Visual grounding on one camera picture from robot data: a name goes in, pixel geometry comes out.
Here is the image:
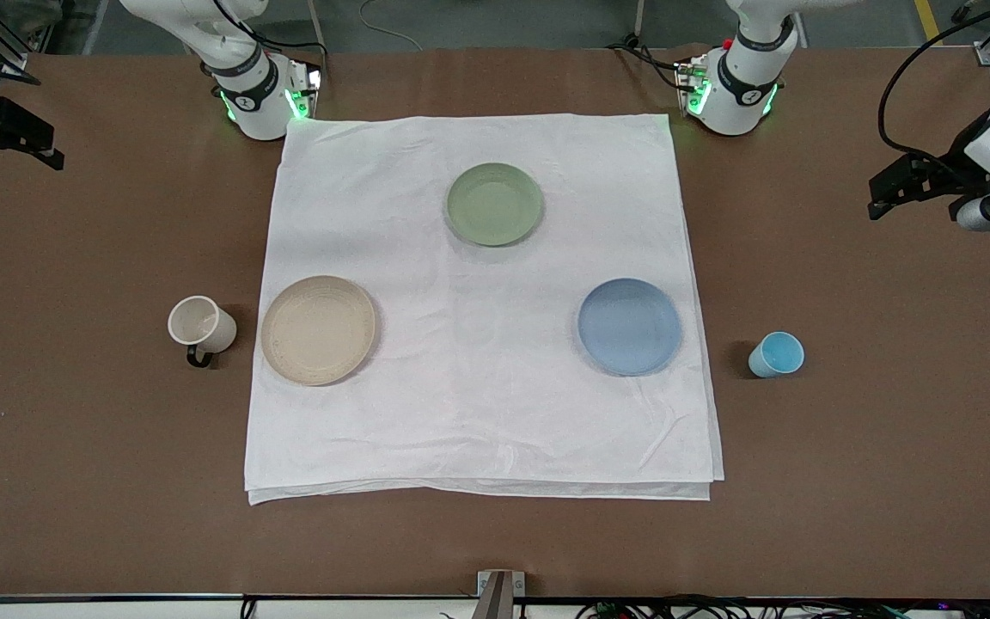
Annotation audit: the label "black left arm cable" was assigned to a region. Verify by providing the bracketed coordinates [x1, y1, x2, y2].
[877, 0, 990, 173]

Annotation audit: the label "white cloth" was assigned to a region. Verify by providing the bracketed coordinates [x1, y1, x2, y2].
[244, 113, 725, 506]

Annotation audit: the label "metal table edge bracket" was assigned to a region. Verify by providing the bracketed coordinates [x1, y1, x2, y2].
[475, 569, 527, 619]

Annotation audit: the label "blue plate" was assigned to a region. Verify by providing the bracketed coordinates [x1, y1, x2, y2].
[577, 278, 683, 377]

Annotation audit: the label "black left base cables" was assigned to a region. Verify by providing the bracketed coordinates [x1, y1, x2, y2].
[605, 33, 692, 91]

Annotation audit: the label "green plate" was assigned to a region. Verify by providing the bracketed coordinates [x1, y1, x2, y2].
[445, 162, 545, 248]

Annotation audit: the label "white floor cable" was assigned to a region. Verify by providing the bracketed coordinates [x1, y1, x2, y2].
[360, 0, 424, 51]

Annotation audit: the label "black right base cables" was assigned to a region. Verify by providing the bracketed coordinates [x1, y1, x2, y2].
[203, 0, 330, 83]

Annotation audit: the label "beige gray plate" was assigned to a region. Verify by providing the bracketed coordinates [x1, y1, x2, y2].
[260, 275, 377, 387]

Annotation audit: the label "white mug black handle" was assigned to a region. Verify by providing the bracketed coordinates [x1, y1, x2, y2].
[168, 296, 238, 369]

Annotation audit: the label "light blue cup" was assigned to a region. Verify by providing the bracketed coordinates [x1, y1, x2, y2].
[748, 331, 805, 379]

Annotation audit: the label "black base cables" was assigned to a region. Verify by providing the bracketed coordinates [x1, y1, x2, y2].
[203, 0, 330, 83]
[605, 33, 692, 91]

